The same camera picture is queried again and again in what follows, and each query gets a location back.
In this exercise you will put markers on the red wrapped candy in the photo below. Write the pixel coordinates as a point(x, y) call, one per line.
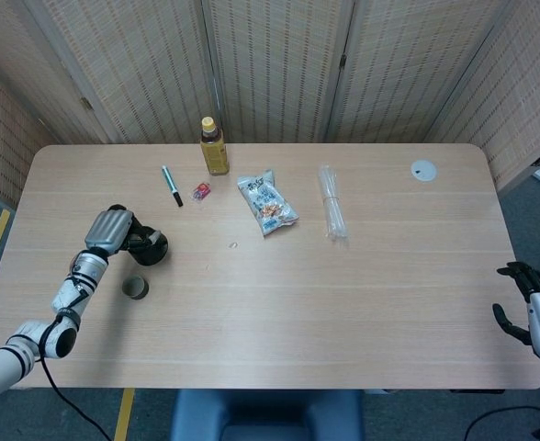
point(201, 190)

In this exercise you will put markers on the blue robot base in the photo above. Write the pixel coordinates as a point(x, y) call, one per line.
point(265, 413)

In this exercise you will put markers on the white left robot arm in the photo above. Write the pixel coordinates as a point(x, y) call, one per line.
point(68, 294)

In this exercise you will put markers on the black teapot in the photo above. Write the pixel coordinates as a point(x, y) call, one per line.
point(153, 256)

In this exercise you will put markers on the green black marker pen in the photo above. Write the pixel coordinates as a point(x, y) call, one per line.
point(171, 184)

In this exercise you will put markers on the small green-grey cup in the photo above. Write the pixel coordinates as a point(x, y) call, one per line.
point(135, 288)

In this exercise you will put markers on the bamboo folding screen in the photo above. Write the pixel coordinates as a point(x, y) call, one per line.
point(274, 69)

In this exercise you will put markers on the yellow tea bottle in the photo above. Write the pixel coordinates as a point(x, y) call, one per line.
point(215, 154)

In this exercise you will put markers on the clear straw bundle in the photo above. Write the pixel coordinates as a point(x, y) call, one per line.
point(332, 202)

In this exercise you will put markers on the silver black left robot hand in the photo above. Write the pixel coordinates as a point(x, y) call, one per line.
point(107, 232)

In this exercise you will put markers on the white blue snack bag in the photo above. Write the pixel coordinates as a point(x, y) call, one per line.
point(265, 202)

